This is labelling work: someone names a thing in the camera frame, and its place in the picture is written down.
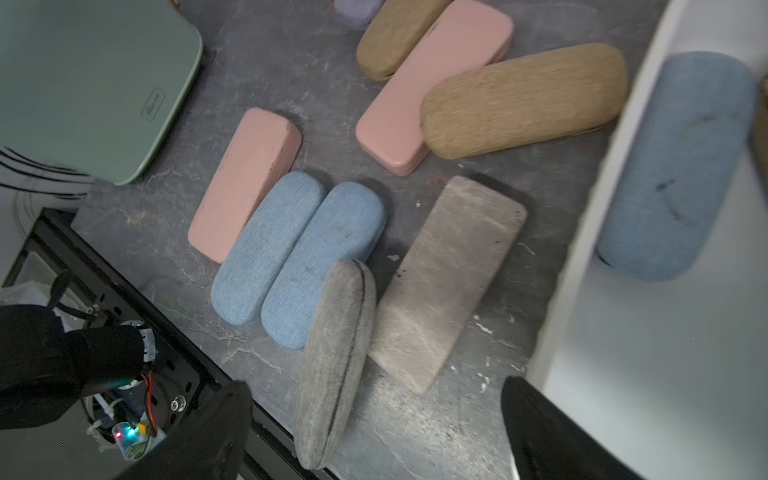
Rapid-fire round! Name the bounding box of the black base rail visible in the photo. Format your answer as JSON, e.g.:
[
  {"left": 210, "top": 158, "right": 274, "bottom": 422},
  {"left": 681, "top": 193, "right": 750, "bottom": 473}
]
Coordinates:
[{"left": 4, "top": 208, "right": 232, "bottom": 433}]

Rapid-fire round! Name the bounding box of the pink glasses case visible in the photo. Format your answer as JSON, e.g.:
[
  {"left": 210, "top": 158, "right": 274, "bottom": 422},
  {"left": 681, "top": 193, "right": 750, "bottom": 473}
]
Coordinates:
[
  {"left": 187, "top": 108, "right": 302, "bottom": 263},
  {"left": 355, "top": 1, "right": 514, "bottom": 176}
]

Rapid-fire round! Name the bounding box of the pink glasses case upper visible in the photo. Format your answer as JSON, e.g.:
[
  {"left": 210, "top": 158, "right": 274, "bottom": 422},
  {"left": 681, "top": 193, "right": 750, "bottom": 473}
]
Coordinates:
[{"left": 355, "top": 1, "right": 514, "bottom": 176}]

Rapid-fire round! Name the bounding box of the white plastic storage tray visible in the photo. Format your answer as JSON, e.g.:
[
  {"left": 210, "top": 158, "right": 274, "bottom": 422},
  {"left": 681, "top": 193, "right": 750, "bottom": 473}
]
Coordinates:
[{"left": 526, "top": 1, "right": 767, "bottom": 479}]

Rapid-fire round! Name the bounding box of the light blue glasses case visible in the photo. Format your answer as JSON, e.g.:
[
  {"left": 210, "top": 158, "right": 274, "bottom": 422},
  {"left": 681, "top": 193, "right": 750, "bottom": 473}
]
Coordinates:
[
  {"left": 261, "top": 182, "right": 387, "bottom": 350},
  {"left": 595, "top": 51, "right": 758, "bottom": 282},
  {"left": 210, "top": 172, "right": 326, "bottom": 326}
]

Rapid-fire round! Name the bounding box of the pink glasses case lower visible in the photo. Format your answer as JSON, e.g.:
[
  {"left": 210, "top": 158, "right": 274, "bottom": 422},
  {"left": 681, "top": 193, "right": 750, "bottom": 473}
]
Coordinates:
[{"left": 187, "top": 108, "right": 302, "bottom": 263}]

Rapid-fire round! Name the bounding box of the mint green toaster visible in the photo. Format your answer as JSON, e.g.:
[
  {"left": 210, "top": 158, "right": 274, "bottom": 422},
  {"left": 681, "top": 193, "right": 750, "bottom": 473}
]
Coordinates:
[{"left": 1, "top": 1, "right": 203, "bottom": 185}]

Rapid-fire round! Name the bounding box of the purple fabric glasses case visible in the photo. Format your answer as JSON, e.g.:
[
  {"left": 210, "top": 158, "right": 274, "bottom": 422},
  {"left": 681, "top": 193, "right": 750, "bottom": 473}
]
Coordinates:
[{"left": 333, "top": 0, "right": 384, "bottom": 31}]

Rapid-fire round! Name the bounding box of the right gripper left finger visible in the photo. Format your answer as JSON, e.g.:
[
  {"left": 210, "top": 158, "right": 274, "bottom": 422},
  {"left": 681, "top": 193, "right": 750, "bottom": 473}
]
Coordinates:
[{"left": 117, "top": 381, "right": 253, "bottom": 480}]

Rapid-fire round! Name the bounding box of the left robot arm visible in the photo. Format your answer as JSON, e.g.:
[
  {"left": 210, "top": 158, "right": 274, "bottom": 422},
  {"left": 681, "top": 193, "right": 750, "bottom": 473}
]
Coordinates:
[{"left": 1, "top": 305, "right": 152, "bottom": 430}]

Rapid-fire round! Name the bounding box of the tan fabric glasses case upper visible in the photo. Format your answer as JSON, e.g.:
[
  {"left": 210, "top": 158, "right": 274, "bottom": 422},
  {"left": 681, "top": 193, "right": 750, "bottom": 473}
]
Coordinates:
[{"left": 356, "top": 0, "right": 451, "bottom": 82}]

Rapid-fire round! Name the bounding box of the grey fabric glasses case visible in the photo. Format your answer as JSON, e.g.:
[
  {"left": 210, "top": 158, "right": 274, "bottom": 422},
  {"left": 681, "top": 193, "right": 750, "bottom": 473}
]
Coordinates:
[{"left": 294, "top": 259, "right": 376, "bottom": 470}]

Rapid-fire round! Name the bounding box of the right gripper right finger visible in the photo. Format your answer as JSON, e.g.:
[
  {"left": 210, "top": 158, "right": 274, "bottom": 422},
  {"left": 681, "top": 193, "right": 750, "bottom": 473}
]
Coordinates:
[{"left": 501, "top": 377, "right": 639, "bottom": 479}]

